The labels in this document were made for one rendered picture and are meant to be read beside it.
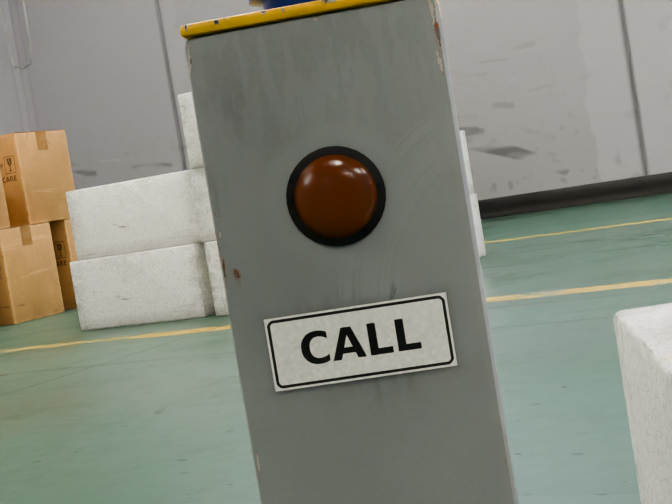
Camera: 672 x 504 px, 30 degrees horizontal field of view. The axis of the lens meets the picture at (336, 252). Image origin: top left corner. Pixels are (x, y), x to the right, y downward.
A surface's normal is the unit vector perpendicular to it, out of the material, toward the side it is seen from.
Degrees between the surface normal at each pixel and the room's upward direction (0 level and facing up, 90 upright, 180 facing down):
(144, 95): 90
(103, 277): 90
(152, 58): 90
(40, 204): 90
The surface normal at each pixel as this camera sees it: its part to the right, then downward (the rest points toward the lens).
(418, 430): -0.11, 0.07
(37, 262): 0.87, -0.12
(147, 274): -0.46, 0.12
